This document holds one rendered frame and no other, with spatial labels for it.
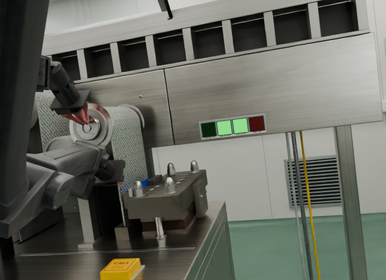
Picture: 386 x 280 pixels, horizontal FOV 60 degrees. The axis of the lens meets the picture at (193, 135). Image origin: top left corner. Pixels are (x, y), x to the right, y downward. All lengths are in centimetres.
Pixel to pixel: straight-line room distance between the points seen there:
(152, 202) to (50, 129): 44
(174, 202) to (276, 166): 274
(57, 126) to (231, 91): 63
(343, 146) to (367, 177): 233
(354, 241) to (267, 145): 221
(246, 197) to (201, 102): 253
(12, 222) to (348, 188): 127
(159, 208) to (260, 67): 62
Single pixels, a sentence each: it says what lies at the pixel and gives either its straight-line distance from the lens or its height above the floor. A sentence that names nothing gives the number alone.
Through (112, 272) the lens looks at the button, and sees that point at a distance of 82.
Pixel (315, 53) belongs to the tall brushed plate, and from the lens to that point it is 127.
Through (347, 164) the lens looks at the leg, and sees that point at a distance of 146.
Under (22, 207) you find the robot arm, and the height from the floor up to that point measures 117.
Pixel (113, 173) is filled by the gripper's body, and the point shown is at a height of 111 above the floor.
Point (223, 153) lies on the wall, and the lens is 365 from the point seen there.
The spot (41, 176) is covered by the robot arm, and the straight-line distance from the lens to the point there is 47.
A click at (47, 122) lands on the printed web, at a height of 129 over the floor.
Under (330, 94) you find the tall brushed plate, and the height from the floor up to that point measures 126.
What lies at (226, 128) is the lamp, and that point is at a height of 118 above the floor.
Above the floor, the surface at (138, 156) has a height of 113.
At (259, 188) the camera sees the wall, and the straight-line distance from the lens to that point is 369.
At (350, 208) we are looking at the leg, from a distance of 150.
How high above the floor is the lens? 124
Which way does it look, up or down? 3 degrees down
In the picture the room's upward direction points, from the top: 8 degrees counter-clockwise
